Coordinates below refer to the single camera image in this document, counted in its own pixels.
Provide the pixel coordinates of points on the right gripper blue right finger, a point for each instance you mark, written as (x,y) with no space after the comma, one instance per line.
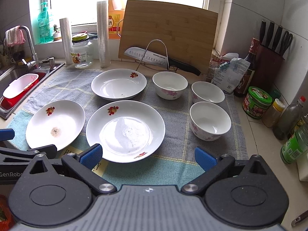
(215,169)

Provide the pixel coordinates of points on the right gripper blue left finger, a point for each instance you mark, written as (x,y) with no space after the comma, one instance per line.
(79,166)

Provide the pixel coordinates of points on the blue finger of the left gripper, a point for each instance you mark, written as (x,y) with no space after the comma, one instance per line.
(50,151)
(7,134)

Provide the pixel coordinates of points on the white plate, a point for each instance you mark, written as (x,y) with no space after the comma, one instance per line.
(58,123)
(118,84)
(127,130)

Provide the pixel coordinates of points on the white floral bowl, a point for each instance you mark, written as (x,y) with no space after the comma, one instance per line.
(205,91)
(169,85)
(209,121)

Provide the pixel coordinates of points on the white plate back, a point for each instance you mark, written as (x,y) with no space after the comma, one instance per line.
(118,84)

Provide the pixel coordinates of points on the chrome kitchen faucet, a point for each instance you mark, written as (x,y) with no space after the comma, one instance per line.
(34,62)

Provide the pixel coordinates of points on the santoku kitchen knife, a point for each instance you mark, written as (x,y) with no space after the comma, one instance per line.
(159,60)

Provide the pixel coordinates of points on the red washing basin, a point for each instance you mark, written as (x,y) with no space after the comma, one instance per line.
(7,104)

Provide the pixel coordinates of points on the white colander basket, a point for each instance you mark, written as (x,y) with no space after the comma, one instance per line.
(19,85)

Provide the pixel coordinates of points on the grey blue checked towel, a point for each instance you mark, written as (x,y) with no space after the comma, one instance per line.
(172,164)

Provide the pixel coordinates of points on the stainless steel sink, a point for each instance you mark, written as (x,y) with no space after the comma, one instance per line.
(43,67)

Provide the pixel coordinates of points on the green lid sauce jar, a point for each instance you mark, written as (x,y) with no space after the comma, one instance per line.
(256,102)

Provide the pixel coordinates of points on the yellow lid spice jar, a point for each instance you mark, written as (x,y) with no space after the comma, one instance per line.
(273,113)

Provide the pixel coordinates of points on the sink soap dispenser pump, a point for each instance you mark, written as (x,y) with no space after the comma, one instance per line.
(50,61)

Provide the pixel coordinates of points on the white plastic food bag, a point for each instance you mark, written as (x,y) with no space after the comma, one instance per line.
(230,71)

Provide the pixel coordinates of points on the green label bottle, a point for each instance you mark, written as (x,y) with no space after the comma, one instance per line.
(295,146)

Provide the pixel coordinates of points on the pink dish cloth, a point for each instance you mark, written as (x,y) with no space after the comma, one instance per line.
(14,36)

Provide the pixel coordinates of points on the dark soy sauce bottle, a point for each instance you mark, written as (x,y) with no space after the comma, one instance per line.
(243,85)

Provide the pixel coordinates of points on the glass jar yellow lid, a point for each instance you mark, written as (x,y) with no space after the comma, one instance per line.
(81,51)

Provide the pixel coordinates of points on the short plastic bag roll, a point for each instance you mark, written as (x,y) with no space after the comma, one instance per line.
(66,33)

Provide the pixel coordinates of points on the green dish soap bottle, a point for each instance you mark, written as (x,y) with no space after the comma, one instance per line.
(45,30)

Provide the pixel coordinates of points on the bamboo cutting board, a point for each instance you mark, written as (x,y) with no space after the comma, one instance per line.
(188,32)

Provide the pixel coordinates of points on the dark red knife block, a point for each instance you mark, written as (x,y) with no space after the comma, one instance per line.
(270,54)

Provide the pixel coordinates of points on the tall plastic cup stack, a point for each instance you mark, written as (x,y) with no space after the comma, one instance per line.
(103,33)

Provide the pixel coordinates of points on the orange cooking wine jug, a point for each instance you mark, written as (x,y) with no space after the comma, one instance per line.
(116,12)

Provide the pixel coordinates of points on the wire board stand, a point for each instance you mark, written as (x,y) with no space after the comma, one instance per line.
(163,52)

